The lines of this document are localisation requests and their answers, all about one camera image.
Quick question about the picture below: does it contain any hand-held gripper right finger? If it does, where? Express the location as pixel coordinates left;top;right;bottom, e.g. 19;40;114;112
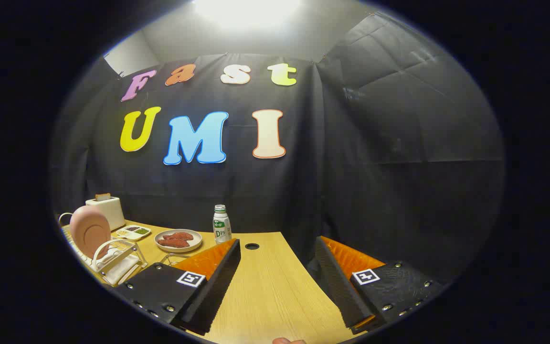
314;236;448;335

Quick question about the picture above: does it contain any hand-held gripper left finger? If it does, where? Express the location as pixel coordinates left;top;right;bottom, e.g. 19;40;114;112
113;238;242;336

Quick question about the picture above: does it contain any metal wire basket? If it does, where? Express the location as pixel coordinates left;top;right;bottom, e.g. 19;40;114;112
160;253;194;266

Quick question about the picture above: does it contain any white dish rack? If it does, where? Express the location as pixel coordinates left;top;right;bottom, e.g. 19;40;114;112
58;212;148;287

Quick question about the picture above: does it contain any pink plate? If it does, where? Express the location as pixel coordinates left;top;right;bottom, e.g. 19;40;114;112
69;205;112;260

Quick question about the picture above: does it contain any beige round meat plate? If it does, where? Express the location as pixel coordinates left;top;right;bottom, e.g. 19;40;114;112
154;229;203;253

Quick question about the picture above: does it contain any white green label bottle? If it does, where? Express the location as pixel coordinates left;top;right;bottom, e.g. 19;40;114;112
213;204;232;245

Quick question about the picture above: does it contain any white divided bean tray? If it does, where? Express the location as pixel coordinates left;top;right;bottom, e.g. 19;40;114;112
113;225;152;241

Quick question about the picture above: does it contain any white toaster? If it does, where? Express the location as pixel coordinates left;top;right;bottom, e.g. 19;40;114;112
85;193;126;232

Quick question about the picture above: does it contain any black backdrop cloth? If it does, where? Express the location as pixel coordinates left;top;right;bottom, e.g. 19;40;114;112
51;12;507;287

